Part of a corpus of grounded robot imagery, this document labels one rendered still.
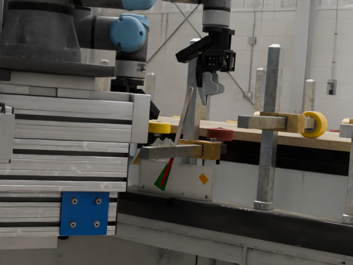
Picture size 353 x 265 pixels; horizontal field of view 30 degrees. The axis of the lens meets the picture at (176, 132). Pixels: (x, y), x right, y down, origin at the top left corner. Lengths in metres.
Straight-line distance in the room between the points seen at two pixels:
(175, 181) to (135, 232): 0.24
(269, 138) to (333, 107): 7.79
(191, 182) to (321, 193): 0.39
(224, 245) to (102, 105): 0.88
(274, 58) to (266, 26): 8.37
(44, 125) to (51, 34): 0.16
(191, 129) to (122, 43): 0.56
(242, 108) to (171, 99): 1.40
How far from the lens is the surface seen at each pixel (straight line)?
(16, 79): 1.14
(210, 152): 1.90
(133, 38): 1.45
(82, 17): 1.49
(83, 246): 2.53
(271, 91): 1.83
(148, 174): 2.01
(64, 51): 1.16
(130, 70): 1.56
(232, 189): 2.13
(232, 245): 1.93
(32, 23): 1.16
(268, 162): 1.83
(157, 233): 2.06
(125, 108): 1.19
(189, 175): 1.94
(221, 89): 1.81
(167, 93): 11.14
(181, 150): 1.81
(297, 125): 1.79
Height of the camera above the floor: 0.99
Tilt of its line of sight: 3 degrees down
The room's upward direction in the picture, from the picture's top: 4 degrees clockwise
